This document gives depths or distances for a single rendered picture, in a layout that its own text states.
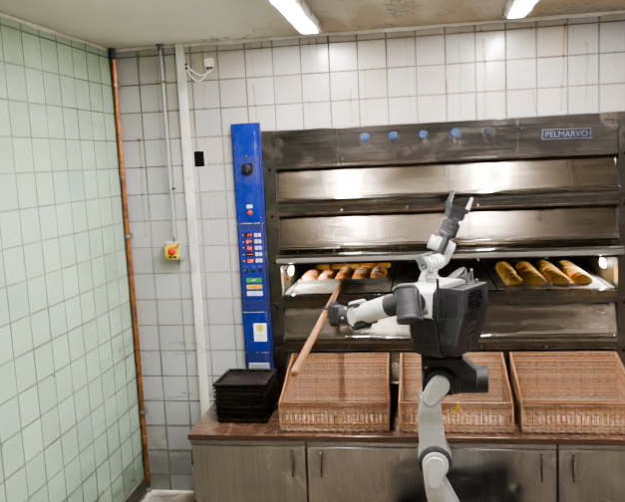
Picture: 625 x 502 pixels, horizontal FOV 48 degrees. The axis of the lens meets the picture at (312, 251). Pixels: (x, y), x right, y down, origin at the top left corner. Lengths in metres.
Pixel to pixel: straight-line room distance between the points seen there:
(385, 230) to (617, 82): 1.40
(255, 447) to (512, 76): 2.31
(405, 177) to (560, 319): 1.13
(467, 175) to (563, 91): 0.64
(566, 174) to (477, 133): 0.50
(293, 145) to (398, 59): 0.72
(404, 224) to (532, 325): 0.88
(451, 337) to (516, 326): 1.10
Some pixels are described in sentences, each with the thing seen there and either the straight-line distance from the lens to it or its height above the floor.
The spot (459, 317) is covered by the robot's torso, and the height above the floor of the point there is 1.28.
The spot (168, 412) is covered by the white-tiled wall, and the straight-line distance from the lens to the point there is 4.40.
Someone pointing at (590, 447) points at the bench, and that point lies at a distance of 3.69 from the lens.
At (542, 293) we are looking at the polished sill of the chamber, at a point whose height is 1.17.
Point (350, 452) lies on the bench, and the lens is 3.65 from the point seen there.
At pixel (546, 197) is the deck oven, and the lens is 3.94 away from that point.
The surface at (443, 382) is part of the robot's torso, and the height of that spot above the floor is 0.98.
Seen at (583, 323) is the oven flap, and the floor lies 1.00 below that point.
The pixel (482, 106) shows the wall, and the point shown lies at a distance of 3.89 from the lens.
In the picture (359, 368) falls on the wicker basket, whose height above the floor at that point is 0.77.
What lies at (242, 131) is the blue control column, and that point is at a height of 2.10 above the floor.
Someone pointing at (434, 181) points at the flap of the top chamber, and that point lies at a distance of 3.87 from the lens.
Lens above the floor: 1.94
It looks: 7 degrees down
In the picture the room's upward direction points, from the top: 3 degrees counter-clockwise
